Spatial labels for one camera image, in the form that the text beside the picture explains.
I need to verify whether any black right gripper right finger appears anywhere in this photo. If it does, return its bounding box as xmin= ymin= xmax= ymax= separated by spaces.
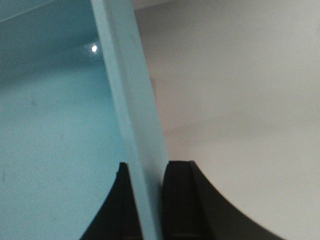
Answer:
xmin=161 ymin=161 xmax=280 ymax=240

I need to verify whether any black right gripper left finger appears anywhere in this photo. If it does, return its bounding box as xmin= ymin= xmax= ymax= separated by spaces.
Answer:
xmin=81 ymin=162 xmax=143 ymax=240

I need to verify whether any light blue plastic box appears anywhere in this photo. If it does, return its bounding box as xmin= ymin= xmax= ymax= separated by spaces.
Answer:
xmin=0 ymin=0 xmax=168 ymax=240

